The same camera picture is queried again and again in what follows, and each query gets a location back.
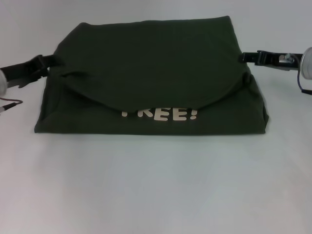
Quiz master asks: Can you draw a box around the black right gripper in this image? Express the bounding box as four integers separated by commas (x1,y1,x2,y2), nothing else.
238,50,303,72

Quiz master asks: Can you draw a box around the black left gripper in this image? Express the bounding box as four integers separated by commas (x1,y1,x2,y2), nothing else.
0,54,63,90

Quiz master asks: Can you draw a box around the dark green shirt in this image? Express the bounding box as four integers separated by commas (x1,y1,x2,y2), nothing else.
33,16,270,136

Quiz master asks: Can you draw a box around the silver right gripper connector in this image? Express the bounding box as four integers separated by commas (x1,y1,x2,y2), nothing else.
279,53,295,65

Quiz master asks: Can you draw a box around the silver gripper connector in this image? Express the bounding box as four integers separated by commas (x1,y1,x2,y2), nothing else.
0,103,16,113
279,53,295,65

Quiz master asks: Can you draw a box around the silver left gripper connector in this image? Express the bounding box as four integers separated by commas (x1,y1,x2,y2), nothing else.
0,103,16,113

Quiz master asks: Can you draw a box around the dark red left cable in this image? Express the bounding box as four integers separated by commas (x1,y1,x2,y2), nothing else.
0,97,24,106

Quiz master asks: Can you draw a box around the dark right gripper cable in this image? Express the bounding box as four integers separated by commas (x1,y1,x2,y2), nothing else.
293,54,312,95

